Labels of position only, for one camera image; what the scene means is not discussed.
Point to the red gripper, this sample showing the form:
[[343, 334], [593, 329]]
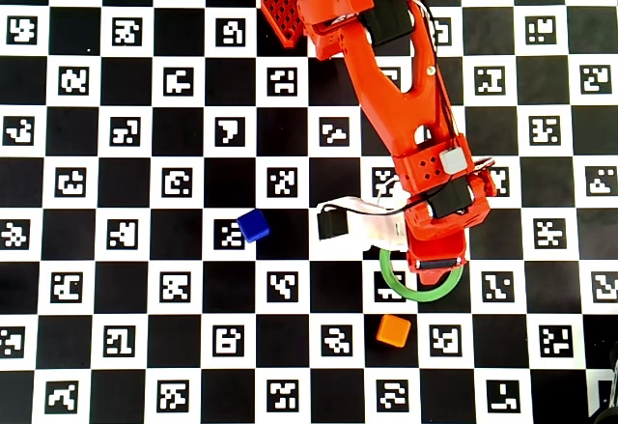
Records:
[[438, 264]]

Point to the orange cube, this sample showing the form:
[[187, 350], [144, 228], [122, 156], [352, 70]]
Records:
[[393, 330]]

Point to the blue cube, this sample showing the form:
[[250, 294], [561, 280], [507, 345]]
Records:
[[253, 226]]

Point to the red robot arm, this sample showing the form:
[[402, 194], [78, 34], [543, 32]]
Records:
[[391, 100]]

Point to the red perforated robot base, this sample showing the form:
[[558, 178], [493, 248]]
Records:
[[280, 13]]

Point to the black white marker checkerboard mat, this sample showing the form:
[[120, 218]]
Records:
[[178, 235]]

